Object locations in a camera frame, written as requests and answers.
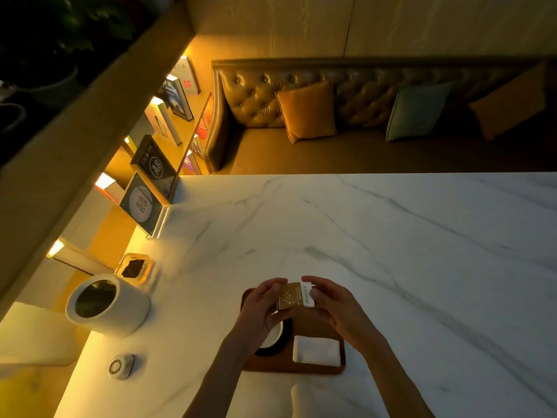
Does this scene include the acrylic sign stand round print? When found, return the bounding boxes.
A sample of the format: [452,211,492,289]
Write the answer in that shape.
[119,171,170,238]

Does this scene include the person's right hand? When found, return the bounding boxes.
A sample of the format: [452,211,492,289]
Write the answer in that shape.
[301,275,386,356]

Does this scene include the dark card sign stand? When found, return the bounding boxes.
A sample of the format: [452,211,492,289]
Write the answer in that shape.
[130,135,180,201]

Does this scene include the glass ashtray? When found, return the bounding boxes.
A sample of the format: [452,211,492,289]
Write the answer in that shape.
[115,253,154,287]

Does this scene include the wooden shelf beam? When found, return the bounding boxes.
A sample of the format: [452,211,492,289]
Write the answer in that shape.
[0,0,196,320]

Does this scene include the dark blue book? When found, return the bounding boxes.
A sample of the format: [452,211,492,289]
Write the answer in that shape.
[161,75,195,122]

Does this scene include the white book red squares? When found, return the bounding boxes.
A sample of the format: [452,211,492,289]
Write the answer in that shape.
[171,55,201,96]

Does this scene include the person's left forearm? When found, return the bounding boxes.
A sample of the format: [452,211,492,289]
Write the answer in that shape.
[183,333,258,418]

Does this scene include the white cylindrical bin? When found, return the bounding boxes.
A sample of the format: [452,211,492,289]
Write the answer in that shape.
[65,273,151,338]

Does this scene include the white folded napkin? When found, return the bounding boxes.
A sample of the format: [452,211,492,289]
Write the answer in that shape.
[292,335,342,368]

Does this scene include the person's right forearm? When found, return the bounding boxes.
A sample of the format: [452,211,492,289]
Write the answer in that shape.
[362,337,436,418]

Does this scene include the person's left hand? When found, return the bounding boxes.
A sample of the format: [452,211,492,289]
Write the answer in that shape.
[233,278,301,350]

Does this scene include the small round call button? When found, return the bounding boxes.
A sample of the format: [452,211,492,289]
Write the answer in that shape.
[108,353,135,381]

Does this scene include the potted plant white pot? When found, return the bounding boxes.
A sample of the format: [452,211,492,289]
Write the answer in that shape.
[0,0,144,110]

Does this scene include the orange velvet cushion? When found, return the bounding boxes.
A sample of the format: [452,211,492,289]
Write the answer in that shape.
[468,61,548,141]
[275,81,338,144]

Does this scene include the tufted brown leather sofa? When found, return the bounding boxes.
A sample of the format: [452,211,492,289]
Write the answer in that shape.
[204,57,557,175]

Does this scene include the black cup with white inside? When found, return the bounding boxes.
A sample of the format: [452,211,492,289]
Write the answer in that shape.
[254,318,294,358]

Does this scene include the pale green cushion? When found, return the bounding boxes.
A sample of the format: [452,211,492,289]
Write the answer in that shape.
[385,81,455,143]

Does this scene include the small gold and white packet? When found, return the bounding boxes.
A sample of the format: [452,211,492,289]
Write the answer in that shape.
[277,282,315,311]

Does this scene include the brown wooden tray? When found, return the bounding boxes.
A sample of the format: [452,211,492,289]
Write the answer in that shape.
[240,287,347,375]

